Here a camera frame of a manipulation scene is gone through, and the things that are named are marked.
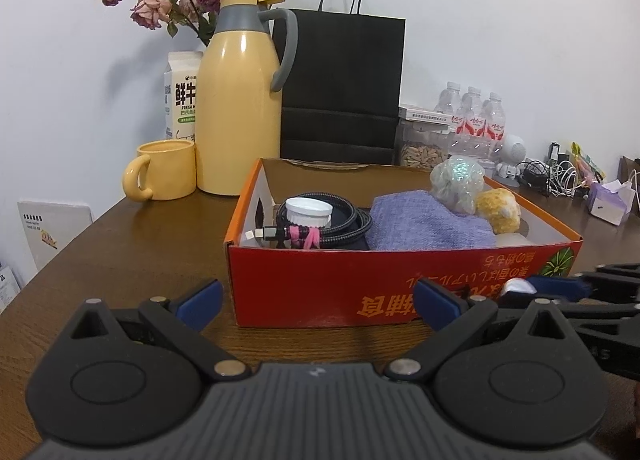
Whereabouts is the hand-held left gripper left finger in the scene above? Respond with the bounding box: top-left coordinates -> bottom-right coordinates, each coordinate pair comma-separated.
70,278 -> 251,382

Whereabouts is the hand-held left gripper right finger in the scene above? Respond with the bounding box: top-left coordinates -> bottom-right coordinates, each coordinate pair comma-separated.
382,278 -> 583,383

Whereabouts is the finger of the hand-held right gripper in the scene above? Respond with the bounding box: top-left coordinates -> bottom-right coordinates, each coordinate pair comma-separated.
550,296 -> 640,328
527,264 -> 640,301

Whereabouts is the red cardboard box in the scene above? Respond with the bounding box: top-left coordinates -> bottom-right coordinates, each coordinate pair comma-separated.
223,157 -> 584,328

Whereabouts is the white ribbed plastic lid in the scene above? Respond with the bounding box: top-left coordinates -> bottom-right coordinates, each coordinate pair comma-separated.
285,197 -> 334,229

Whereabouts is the purple cloth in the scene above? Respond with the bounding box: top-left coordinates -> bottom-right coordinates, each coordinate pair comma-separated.
366,191 -> 497,251

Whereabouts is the purple tissue pack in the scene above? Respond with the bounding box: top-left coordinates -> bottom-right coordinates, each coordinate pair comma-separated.
587,179 -> 637,227

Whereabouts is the yellow knitted toy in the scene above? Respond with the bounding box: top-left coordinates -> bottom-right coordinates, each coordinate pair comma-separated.
475,188 -> 522,235

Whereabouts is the clear bubble wrap ball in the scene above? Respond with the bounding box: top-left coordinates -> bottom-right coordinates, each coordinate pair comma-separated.
430,156 -> 486,215

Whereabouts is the yellow pink packet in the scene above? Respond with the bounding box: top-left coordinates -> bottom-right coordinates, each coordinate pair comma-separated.
570,142 -> 606,181

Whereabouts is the yellow mug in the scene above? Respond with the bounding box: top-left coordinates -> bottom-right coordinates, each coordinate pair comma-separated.
122,140 -> 197,202

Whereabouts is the white robot toy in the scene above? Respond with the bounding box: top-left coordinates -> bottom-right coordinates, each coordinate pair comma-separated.
492,134 -> 528,179

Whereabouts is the clear jar of seeds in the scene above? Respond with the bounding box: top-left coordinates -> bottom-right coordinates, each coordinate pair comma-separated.
397,120 -> 451,168

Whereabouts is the blue white booklet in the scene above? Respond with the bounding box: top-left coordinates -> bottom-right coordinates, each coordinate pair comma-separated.
0,264 -> 23,313

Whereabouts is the white flat box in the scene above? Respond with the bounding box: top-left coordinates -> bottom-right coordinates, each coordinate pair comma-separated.
399,104 -> 451,123

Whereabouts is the yellow thermos jug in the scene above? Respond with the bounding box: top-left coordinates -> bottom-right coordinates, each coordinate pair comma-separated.
194,0 -> 299,197

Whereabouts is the white milk carton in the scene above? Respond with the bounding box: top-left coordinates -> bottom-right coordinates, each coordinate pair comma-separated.
163,50 -> 205,141

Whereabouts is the black paper bag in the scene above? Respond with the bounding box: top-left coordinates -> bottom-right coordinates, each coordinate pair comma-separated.
270,0 -> 407,165

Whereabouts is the tangle of cables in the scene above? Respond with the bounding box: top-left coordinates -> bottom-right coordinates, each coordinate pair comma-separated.
517,160 -> 593,199

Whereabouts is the black braided cable coil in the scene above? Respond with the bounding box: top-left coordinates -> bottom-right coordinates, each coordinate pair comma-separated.
245,192 -> 375,251

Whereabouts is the white wall panel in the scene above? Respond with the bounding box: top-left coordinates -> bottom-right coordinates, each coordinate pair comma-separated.
17,199 -> 93,271

